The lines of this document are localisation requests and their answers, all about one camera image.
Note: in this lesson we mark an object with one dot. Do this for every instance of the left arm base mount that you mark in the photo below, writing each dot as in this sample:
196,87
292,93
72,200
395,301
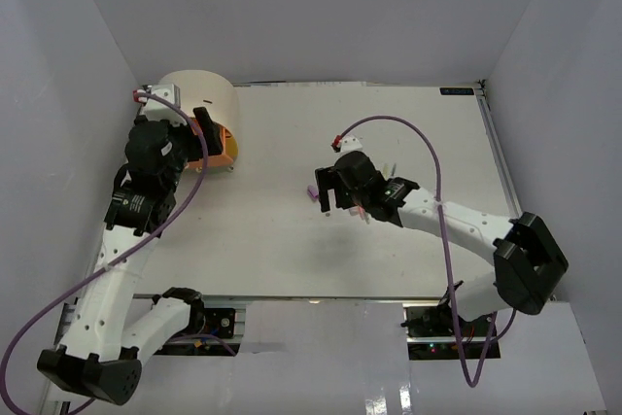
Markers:
217,338

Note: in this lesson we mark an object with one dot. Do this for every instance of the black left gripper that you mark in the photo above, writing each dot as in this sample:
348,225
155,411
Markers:
211,130

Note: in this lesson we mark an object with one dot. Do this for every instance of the thin orange highlighter pen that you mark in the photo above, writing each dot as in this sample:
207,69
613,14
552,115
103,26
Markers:
364,216

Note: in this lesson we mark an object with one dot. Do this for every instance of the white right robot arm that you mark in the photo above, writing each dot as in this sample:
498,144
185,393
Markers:
527,262

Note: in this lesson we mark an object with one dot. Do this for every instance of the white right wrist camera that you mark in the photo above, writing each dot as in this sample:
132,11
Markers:
346,144

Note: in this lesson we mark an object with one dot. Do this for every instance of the purple highlighter cap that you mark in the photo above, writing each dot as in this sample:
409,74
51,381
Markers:
312,192

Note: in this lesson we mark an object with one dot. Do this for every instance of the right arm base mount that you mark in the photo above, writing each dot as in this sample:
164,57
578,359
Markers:
430,335

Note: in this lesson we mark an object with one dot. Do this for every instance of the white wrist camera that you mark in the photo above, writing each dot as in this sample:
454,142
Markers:
156,103
346,144

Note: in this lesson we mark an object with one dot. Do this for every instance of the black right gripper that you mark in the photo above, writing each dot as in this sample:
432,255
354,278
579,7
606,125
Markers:
328,179

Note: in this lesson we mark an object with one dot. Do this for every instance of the cream round drawer cabinet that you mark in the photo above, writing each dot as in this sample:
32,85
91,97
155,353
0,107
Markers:
200,88

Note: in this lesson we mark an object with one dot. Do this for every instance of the dark table corner label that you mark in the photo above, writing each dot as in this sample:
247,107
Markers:
456,91

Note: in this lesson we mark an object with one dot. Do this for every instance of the yellow drawer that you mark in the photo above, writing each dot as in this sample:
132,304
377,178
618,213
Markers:
231,147

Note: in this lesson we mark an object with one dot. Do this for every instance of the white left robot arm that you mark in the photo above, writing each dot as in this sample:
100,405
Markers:
99,356

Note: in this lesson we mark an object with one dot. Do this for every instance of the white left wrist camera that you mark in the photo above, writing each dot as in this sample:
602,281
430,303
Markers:
156,103

